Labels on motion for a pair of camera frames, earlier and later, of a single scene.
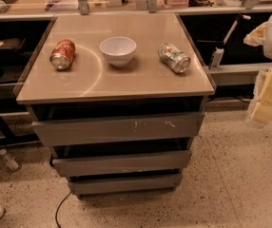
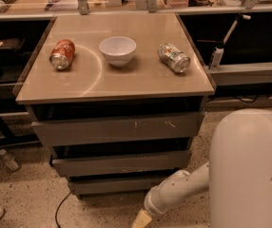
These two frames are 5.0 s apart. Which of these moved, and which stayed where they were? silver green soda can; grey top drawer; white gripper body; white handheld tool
Moved: white gripper body
Stayed: silver green soda can; white handheld tool; grey top drawer
